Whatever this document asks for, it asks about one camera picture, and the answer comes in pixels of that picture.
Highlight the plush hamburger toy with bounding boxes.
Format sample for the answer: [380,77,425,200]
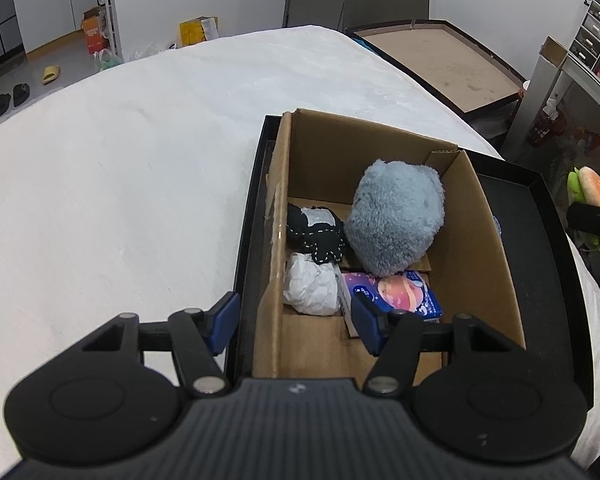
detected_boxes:
[567,166,600,252]

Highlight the blue tissue packet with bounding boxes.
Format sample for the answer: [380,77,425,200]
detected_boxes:
[338,270,443,338]

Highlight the white paper ball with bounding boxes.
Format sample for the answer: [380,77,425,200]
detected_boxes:
[283,252,339,316]

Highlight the denim heart pouch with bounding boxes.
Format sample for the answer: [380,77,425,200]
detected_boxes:
[492,214,503,237]

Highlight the fluffy grey-blue plush pillow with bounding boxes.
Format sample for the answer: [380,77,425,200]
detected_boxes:
[344,159,445,276]

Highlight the black stitched heart pouch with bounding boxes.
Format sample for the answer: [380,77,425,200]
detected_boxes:
[286,203,346,264]

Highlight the brown cardboard box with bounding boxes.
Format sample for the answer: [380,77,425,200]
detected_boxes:
[251,110,524,380]

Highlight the black shallow tray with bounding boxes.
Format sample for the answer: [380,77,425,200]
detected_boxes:
[225,115,594,403]

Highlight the grey metal table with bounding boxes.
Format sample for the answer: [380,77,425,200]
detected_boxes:
[500,36,600,162]

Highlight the white bed cover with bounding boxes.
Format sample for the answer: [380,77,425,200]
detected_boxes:
[0,26,600,479]

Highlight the grey drawer organizer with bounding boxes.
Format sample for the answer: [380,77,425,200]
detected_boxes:
[569,0,600,78]

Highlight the black framed brown board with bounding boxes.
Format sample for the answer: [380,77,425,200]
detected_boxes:
[346,20,524,122]

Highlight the green plastic bag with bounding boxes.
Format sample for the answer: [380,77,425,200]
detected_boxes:
[93,49,123,72]

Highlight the yellow cardboard box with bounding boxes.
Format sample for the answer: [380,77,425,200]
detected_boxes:
[178,16,220,47]

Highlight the yellow slipper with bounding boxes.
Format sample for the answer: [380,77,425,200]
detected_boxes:
[41,65,60,86]

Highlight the black slipper right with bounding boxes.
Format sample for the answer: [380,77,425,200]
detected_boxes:
[12,82,30,107]

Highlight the black slipper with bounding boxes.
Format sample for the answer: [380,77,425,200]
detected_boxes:
[12,82,30,107]
[0,93,12,117]

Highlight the orange cardboard box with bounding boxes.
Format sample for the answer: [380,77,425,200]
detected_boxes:
[82,6,108,54]

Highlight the black slipper left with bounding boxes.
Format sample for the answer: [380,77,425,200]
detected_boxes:
[0,93,12,117]

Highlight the white kitchen cabinet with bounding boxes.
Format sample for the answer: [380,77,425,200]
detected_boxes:
[14,0,97,54]

